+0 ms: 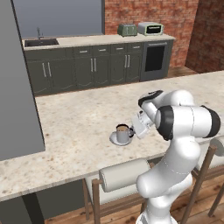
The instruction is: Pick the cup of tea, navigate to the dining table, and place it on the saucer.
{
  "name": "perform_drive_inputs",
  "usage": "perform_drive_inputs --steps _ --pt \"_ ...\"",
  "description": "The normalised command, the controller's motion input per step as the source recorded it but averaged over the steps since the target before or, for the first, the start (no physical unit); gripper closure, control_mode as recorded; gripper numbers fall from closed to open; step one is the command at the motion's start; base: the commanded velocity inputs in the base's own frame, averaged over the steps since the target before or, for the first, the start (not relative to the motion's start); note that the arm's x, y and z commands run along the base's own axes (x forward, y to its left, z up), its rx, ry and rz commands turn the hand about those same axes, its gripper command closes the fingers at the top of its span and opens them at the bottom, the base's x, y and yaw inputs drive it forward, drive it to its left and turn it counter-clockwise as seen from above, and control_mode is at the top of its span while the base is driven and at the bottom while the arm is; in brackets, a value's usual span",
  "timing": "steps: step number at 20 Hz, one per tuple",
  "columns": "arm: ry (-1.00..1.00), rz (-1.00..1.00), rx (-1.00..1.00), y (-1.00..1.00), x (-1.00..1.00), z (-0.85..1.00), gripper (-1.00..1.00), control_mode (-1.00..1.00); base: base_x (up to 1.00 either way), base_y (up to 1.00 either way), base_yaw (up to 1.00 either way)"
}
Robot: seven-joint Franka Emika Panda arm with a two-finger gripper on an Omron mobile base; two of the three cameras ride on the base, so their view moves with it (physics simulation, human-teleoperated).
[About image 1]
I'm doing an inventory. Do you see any grey saucer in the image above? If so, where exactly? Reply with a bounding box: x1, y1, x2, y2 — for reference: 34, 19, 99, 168
108, 130, 135, 147

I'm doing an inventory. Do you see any grey cup of tea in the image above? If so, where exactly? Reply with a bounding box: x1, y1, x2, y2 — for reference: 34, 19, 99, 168
115, 123, 136, 144

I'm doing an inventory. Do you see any dark grey cupboard run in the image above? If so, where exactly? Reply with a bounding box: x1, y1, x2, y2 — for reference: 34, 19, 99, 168
24, 42, 144, 97

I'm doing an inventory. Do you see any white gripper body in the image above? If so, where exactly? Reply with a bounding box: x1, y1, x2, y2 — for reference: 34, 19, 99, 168
130, 113, 154, 140

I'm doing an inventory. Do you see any dark grey oven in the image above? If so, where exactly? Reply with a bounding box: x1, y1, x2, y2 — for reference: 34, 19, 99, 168
139, 39, 175, 82

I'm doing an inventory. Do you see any white toaster oven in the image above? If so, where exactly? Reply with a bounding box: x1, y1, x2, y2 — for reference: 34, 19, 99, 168
136, 22, 165, 37

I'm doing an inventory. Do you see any dark sink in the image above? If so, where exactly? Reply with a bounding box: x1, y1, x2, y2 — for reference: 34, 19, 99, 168
24, 38, 60, 48

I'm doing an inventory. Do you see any green toaster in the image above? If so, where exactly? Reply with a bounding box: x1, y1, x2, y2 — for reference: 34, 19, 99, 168
116, 24, 138, 38

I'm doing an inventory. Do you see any grey tap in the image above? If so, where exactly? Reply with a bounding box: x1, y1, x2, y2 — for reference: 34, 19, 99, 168
36, 26, 45, 41

